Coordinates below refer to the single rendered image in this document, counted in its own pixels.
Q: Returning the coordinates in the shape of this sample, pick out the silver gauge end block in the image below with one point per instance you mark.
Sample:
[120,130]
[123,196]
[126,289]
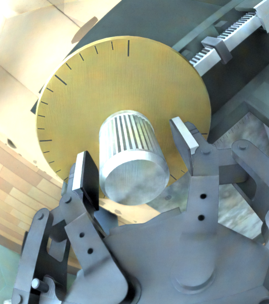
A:
[267,14]

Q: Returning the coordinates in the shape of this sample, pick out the brass dial disc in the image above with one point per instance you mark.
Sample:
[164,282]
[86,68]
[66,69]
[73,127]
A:
[115,83]

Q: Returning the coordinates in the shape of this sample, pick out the dark board shear body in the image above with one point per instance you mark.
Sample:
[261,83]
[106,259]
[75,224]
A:
[148,21]

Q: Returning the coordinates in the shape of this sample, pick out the silver knurled knob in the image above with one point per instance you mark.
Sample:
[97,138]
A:
[132,173]

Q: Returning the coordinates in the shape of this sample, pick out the dark grey slider block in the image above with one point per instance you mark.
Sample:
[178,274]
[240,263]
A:
[216,47]

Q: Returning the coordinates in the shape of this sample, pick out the silver toothed rack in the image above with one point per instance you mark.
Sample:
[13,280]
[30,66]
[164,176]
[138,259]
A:
[241,35]

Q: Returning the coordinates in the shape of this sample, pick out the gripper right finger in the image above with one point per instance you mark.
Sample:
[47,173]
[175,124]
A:
[203,202]

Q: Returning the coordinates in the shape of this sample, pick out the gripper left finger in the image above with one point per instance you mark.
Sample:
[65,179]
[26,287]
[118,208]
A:
[87,180]

